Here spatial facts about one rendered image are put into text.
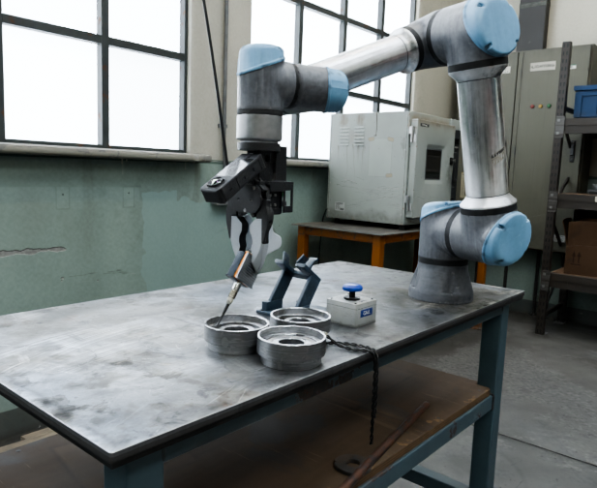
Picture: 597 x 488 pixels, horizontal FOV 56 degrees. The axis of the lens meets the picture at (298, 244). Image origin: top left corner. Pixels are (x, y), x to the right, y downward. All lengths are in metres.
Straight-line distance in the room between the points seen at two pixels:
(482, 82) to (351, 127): 2.21
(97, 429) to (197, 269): 2.28
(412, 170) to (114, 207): 1.56
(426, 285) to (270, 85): 0.64
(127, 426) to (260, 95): 0.52
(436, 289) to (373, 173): 1.99
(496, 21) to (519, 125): 3.56
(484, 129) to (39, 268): 1.83
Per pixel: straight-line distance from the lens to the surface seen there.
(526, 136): 4.71
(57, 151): 2.39
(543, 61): 4.76
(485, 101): 1.21
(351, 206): 3.35
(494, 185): 1.23
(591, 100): 4.35
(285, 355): 0.83
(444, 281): 1.34
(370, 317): 1.11
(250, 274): 0.94
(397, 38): 1.26
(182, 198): 2.83
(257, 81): 0.92
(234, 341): 0.89
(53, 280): 2.52
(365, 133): 3.31
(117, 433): 0.67
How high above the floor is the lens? 1.09
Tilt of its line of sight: 7 degrees down
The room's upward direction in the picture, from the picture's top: 2 degrees clockwise
